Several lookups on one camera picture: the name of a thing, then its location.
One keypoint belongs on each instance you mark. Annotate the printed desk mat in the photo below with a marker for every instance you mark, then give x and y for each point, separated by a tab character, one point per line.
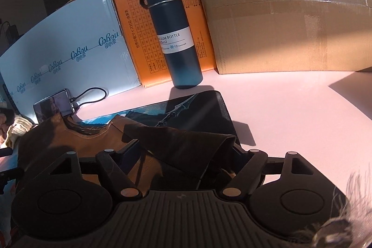
200	112

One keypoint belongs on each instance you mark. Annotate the smartphone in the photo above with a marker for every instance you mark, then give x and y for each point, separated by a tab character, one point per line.
59	102

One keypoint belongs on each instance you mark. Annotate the orange cardboard box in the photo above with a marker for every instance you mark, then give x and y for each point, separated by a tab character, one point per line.
141	38

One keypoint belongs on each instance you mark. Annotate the brown cardboard box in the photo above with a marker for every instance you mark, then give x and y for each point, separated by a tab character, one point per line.
290	35

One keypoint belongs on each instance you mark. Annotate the white cloth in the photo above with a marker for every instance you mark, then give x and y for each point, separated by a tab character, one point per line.
13	127

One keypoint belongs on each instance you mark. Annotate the black power adapter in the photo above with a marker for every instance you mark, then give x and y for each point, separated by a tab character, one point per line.
12	33

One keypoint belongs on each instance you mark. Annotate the brown leather jacket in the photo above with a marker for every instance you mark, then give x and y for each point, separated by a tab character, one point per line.
166	158

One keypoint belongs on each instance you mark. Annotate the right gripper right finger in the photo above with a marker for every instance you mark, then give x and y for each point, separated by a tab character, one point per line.
249	178

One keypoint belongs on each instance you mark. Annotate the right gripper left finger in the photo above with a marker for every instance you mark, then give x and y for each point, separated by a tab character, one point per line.
113	178

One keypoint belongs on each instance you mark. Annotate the dark blue vacuum bottle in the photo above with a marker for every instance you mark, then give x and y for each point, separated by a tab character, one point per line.
175	38

